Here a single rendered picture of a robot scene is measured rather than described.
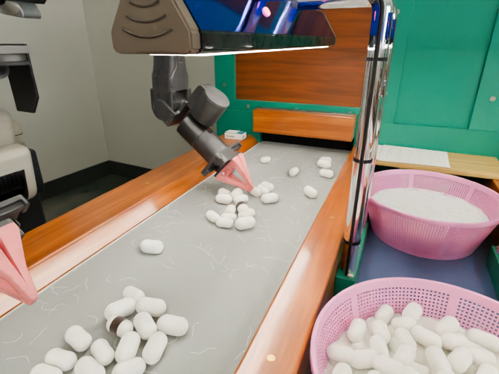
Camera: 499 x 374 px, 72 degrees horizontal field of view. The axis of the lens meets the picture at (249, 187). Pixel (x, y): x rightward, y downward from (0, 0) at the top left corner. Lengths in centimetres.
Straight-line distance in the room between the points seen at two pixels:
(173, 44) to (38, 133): 250
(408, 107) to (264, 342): 81
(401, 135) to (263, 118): 40
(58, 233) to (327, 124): 72
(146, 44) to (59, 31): 257
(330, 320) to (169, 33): 34
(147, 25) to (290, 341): 32
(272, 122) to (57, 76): 204
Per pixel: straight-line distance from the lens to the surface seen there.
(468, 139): 107
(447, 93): 105
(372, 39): 47
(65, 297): 53
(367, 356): 42
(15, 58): 96
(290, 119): 103
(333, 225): 59
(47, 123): 280
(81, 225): 64
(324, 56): 106
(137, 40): 32
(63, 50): 288
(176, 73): 74
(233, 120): 116
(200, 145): 72
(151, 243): 56
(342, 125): 100
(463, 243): 72
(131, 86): 275
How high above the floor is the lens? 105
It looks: 23 degrees down
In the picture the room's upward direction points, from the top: straight up
